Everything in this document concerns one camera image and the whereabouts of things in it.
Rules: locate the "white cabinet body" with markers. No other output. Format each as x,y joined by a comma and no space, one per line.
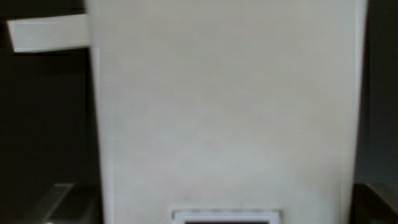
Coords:
49,34

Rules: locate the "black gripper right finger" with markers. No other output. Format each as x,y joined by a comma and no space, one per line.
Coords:
374,204

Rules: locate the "white box with markers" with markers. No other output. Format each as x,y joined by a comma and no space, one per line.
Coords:
228,88

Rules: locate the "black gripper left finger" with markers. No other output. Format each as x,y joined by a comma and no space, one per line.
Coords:
69,206

